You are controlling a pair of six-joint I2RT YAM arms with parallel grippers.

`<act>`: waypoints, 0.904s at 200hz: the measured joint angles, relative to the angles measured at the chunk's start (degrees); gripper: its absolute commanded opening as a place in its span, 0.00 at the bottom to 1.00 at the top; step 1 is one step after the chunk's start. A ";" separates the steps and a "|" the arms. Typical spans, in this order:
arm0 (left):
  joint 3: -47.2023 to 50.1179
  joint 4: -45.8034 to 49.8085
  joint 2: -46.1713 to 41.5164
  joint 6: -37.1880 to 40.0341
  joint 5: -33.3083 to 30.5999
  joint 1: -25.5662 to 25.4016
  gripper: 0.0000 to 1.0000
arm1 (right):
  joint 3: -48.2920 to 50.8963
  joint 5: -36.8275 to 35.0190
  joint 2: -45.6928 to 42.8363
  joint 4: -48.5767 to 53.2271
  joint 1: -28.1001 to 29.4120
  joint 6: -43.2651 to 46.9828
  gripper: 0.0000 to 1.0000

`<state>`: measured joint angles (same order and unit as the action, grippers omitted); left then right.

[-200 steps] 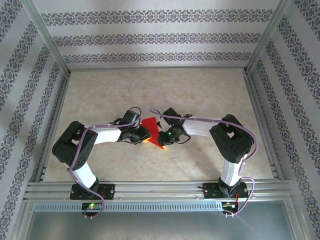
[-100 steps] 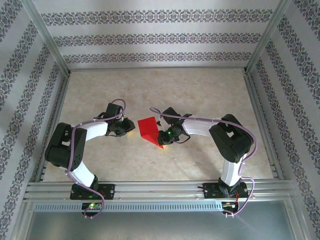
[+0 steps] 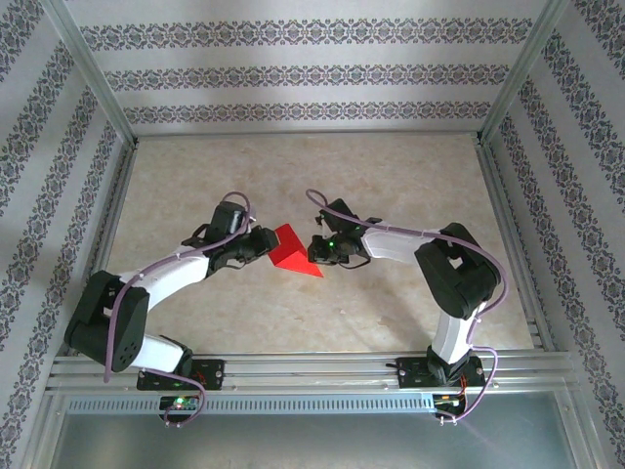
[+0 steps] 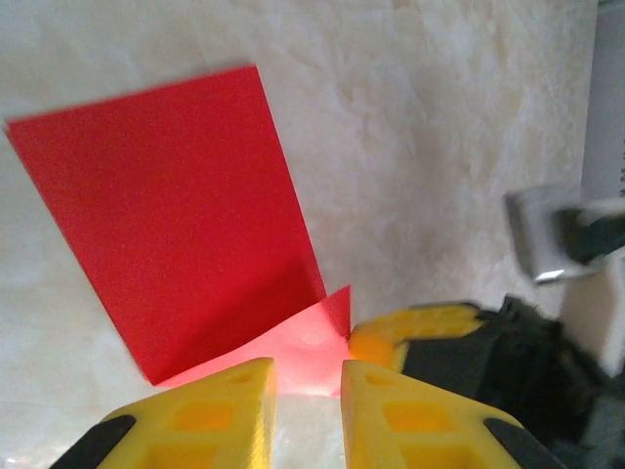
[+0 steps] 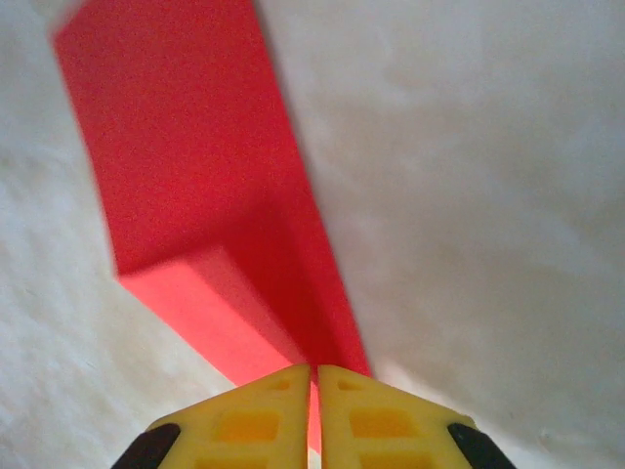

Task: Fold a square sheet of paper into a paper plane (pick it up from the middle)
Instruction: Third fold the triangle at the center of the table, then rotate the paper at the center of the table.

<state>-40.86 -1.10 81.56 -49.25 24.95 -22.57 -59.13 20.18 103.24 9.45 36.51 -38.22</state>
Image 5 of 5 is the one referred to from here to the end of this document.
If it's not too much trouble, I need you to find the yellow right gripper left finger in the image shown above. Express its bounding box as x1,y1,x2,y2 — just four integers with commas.
111,363,313,469

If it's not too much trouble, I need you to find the red paper sheet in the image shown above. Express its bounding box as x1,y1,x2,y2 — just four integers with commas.
51,0,375,453

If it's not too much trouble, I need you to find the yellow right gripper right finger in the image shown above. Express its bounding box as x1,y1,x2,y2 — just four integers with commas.
316,364,517,469

